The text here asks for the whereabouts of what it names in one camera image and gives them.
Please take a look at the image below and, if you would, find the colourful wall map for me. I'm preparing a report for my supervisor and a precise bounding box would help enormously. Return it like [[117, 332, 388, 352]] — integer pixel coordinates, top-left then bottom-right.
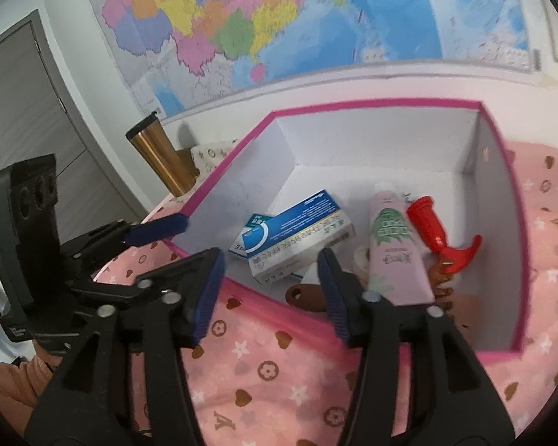
[[86, 0, 542, 119]]

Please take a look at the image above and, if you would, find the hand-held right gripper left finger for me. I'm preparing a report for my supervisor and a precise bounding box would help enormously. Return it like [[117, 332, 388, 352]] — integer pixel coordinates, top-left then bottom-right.
[[25, 247, 226, 446]]

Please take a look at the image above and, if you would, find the pink cardboard box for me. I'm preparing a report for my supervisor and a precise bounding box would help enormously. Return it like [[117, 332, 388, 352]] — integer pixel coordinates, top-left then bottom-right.
[[146, 97, 531, 365]]

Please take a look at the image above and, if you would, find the pink printed blanket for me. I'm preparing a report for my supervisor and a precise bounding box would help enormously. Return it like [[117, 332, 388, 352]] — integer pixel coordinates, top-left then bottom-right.
[[93, 142, 558, 446]]

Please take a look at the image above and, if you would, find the person's left forearm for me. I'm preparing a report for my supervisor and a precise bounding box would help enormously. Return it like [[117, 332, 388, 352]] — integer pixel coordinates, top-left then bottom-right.
[[0, 341, 63, 423]]

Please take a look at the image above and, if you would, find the blue medicine box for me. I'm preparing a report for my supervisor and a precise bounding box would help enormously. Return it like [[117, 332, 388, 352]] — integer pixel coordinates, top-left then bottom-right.
[[247, 190, 357, 285]]

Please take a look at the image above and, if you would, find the white teal medicine box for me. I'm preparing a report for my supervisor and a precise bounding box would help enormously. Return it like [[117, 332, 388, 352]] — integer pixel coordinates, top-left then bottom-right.
[[227, 214, 280, 261]]

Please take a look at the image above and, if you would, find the small white tube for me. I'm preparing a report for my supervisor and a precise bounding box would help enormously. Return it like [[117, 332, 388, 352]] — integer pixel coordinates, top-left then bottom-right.
[[299, 262, 324, 286]]

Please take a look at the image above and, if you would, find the pink tube with green leaf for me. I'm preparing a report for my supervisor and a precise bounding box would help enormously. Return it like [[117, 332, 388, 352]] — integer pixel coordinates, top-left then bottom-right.
[[366, 190, 435, 305]]

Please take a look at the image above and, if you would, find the grey door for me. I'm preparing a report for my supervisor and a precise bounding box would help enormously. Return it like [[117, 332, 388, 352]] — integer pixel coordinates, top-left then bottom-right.
[[0, 9, 154, 242]]

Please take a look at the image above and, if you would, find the gold metal tumbler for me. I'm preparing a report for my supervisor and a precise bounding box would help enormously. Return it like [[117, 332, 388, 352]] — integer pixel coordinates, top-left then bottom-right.
[[125, 111, 201, 198]]

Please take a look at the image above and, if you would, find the white tape roll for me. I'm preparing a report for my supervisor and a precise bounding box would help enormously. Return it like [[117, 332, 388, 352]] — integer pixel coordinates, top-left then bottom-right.
[[352, 244, 375, 284]]

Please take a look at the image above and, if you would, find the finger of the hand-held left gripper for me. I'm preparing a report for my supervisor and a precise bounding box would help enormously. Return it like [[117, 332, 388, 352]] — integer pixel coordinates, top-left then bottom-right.
[[60, 213, 190, 261], [67, 252, 205, 308]]

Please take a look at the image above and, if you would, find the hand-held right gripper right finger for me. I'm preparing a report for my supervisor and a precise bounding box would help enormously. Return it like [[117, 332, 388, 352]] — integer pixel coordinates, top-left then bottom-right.
[[317, 247, 514, 446]]

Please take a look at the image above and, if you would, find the red corkscrew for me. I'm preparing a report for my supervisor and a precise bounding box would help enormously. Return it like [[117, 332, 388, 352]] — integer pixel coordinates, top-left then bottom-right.
[[402, 193, 483, 272]]

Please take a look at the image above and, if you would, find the white patterned container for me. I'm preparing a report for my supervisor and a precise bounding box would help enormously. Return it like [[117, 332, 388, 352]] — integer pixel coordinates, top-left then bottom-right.
[[190, 139, 240, 180]]

